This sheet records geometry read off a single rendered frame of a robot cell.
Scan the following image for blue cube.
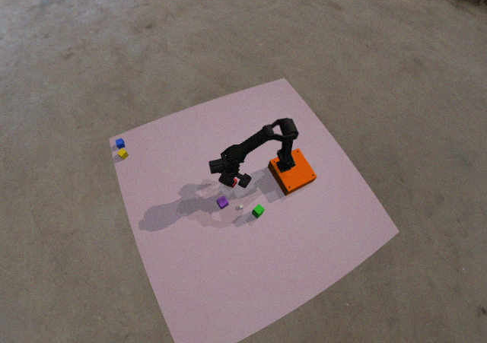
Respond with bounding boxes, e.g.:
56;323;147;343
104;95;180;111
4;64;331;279
116;139;125;149

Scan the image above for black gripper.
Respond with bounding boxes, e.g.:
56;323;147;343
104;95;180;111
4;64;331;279
226;168;251;188

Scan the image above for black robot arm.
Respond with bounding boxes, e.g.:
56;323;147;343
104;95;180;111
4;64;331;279
208;118;298;187

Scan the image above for yellow cube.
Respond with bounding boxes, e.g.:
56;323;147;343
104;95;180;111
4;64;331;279
117;148;129;160

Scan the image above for purple cube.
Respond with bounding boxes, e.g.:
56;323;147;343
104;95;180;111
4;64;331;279
216;196;228;209

